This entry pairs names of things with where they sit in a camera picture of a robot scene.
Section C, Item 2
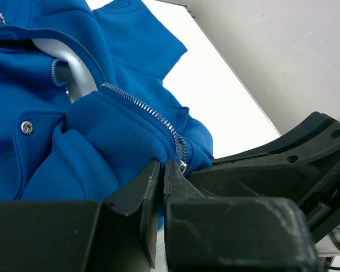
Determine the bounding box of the blue zip-up jacket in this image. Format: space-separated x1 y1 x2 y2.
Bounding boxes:
0 0 215 230

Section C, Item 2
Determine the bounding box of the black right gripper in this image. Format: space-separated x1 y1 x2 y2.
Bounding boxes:
188 112 340 243

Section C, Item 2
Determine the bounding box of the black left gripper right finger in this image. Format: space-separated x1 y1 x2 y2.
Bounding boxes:
164 159 320 271

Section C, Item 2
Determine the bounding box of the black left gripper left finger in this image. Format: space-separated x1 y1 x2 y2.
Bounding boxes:
0 160 161 271

